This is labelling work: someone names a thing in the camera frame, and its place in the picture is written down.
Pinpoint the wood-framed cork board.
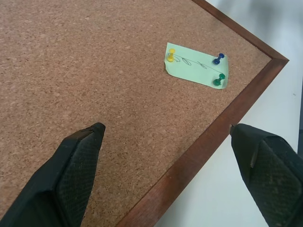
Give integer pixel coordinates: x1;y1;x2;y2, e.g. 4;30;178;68
0;0;290;227

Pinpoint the green push pin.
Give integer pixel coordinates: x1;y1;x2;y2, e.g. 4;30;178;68
213;73;226;87

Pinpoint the blue push pin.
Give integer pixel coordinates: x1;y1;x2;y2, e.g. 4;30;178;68
213;53;225;65

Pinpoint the light green paper note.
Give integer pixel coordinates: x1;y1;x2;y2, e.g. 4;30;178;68
164;42;230;90

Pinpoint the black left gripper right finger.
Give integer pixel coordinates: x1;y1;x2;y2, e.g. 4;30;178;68
230;123;303;227

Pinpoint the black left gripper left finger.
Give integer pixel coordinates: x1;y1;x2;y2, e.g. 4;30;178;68
0;122;106;227

